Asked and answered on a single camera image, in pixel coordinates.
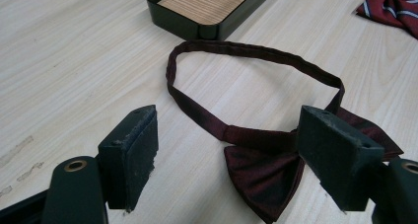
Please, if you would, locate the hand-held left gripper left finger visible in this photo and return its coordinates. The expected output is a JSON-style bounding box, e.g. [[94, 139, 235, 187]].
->
[[98, 104, 160, 213]]

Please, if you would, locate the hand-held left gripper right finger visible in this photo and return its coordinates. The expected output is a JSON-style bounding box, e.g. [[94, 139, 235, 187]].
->
[[295, 105, 385, 212]]

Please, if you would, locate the black rack with wooden tray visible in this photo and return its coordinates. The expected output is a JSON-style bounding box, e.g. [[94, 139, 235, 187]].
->
[[145, 0, 280, 41]]

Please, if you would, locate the dark red bow tie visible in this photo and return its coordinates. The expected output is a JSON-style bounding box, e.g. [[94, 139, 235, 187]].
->
[[165, 39, 404, 224]]

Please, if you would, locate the striped red bow tie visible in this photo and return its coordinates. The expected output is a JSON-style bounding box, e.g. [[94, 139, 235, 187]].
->
[[351, 0, 418, 40]]

